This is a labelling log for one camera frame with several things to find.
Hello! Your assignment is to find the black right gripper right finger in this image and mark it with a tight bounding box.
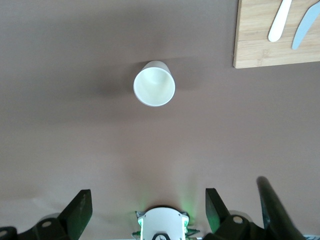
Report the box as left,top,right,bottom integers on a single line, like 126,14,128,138
204,187,266,240

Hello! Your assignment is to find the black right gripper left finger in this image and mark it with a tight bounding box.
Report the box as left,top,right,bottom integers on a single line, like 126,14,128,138
17,189,94,240

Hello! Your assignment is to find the white plastic cup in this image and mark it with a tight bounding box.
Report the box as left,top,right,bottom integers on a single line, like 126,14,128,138
133,60,176,108

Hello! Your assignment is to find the bamboo cutting board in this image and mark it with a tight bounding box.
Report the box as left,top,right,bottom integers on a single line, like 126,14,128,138
232,0,320,69

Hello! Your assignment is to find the white plastic knife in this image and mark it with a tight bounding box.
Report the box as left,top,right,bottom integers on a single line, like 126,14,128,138
267,0,293,43

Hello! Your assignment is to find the grey plastic knife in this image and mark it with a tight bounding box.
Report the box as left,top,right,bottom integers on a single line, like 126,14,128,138
291,3,320,51

